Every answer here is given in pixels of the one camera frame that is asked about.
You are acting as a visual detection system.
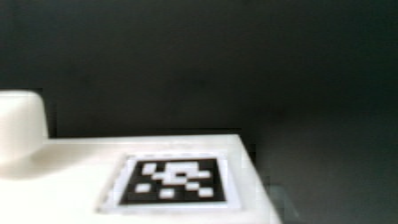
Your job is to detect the white drawer box front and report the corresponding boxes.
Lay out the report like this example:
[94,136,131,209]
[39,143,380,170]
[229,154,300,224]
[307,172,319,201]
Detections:
[0,90,282,224]

